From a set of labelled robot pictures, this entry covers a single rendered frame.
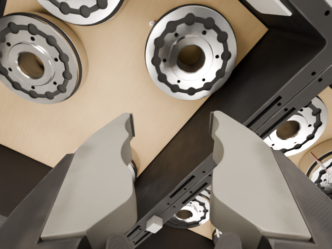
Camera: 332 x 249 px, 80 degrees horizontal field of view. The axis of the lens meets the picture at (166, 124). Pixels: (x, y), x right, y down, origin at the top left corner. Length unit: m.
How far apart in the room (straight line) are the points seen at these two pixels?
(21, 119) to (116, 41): 0.19
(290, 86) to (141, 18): 0.17
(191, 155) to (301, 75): 0.13
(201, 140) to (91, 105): 0.17
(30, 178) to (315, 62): 0.39
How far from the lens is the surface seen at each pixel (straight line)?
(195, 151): 0.24
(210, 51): 0.23
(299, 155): 0.40
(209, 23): 0.23
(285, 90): 0.20
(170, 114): 0.29
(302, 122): 0.31
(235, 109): 0.22
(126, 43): 0.27
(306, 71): 0.20
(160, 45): 0.23
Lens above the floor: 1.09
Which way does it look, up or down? 59 degrees down
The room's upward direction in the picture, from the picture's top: 177 degrees counter-clockwise
